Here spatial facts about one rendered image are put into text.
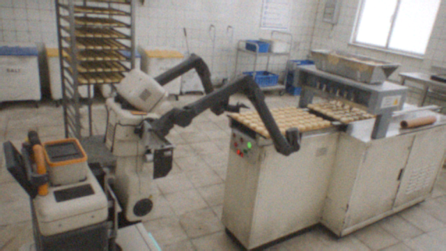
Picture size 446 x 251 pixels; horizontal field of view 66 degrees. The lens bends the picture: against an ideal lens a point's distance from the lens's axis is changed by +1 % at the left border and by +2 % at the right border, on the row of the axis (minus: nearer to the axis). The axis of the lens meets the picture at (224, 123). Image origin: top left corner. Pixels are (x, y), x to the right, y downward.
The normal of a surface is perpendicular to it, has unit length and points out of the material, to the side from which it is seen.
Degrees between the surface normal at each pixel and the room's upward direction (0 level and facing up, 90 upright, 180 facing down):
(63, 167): 92
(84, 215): 90
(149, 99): 90
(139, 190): 90
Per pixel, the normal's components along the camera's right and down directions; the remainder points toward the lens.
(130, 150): 0.55, 0.34
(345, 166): -0.84, 0.11
